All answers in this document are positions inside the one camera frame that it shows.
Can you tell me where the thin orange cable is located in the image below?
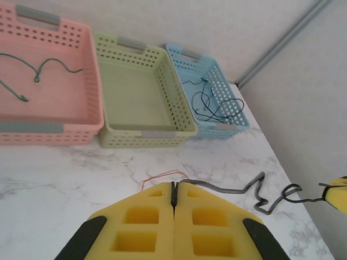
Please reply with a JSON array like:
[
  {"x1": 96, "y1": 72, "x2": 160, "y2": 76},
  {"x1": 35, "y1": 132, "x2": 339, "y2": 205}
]
[{"x1": 142, "y1": 170, "x2": 188, "y2": 192}]

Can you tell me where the thick black cable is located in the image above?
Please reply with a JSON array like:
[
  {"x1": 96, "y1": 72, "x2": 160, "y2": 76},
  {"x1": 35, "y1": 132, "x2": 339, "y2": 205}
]
[{"x1": 178, "y1": 171, "x2": 330, "y2": 216}]

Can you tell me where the thin black cable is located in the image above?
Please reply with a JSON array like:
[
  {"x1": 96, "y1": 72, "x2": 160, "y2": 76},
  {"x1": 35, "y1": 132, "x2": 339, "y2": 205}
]
[{"x1": 181, "y1": 77, "x2": 245, "y2": 124}]

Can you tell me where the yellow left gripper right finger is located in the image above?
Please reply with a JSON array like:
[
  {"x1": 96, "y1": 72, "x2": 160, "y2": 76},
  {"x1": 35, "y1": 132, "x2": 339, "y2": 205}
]
[{"x1": 175, "y1": 183, "x2": 291, "y2": 260}]

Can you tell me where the aluminium frame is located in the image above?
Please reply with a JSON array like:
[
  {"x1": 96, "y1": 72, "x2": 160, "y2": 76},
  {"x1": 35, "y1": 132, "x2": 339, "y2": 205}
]
[{"x1": 234, "y1": 0, "x2": 333, "y2": 89}]

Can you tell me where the long green cable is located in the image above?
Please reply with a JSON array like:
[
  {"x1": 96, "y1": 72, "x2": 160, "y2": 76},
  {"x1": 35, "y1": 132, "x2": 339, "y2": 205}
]
[{"x1": 0, "y1": 53, "x2": 83, "y2": 83}]

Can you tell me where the short green cable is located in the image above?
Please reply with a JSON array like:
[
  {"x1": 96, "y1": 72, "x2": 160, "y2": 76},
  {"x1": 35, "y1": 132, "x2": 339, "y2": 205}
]
[{"x1": 0, "y1": 79, "x2": 29, "y2": 103}]

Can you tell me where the pale green perforated plastic basket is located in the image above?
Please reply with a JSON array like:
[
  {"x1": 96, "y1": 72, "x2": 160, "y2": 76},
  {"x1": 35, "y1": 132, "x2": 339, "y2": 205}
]
[{"x1": 92, "y1": 31, "x2": 198, "y2": 150}]

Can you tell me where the blue perforated plastic basket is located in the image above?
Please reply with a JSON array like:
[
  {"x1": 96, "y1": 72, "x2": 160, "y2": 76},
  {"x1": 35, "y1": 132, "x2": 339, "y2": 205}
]
[{"x1": 158, "y1": 43, "x2": 250, "y2": 141}]

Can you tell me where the pink perforated plastic basket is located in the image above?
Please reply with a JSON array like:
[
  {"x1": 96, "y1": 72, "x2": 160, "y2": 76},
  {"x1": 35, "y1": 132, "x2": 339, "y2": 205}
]
[{"x1": 0, "y1": 4, "x2": 106, "y2": 147}]

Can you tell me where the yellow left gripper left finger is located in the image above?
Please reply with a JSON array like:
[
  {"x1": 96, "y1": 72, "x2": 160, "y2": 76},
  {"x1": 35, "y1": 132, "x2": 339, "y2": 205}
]
[{"x1": 54, "y1": 183, "x2": 176, "y2": 260}]

